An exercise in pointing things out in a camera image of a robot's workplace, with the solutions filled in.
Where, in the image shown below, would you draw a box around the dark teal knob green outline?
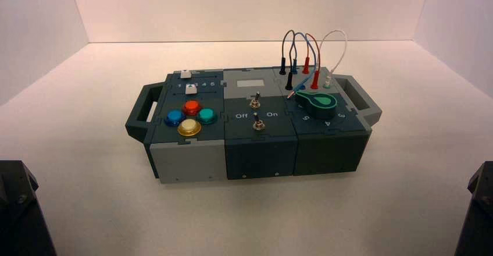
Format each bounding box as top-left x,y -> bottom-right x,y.
295,91 -> 338,120

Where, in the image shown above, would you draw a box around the light grey rectangular display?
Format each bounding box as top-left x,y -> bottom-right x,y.
236,79 -> 266,89

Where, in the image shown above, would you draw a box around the teal round push button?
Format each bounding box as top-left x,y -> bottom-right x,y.
197,108 -> 219,125

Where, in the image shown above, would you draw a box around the modular grey and teal task box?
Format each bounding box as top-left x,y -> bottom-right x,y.
125,67 -> 383,184

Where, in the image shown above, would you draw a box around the red round push button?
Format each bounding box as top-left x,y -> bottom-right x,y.
181,99 -> 202,117

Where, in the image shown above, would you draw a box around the yellow round push button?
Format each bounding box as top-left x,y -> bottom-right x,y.
177,118 -> 202,137

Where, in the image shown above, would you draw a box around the blue round push button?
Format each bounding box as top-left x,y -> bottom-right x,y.
164,110 -> 187,127

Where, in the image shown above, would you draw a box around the black banana plug cable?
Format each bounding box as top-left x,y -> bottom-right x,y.
279,29 -> 297,91

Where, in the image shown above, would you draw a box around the jumper cables with plugs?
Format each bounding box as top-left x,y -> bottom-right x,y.
287,32 -> 321,100

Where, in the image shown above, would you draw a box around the red banana plug cable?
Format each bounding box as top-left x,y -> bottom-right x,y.
302,33 -> 322,90

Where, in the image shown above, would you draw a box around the white banana plug cable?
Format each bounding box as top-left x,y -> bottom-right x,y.
319,29 -> 349,89

